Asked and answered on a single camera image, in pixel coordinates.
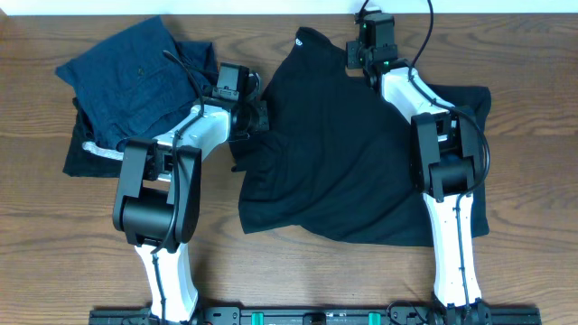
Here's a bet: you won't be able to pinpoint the black polo shirt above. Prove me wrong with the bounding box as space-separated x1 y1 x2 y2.
230 27 491 246

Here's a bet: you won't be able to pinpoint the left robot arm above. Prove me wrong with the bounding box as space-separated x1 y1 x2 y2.
106 63 269 324

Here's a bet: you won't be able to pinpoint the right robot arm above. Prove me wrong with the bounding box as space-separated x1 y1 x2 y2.
346 7 490 311

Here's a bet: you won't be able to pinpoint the folded dark blue shorts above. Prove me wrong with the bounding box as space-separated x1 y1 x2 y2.
55 16 217 151

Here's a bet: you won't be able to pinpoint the folded black garment white stripe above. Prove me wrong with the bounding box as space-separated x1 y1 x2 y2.
62 97 122 178

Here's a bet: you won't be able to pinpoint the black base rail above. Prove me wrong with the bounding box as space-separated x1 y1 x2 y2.
88 306 542 325

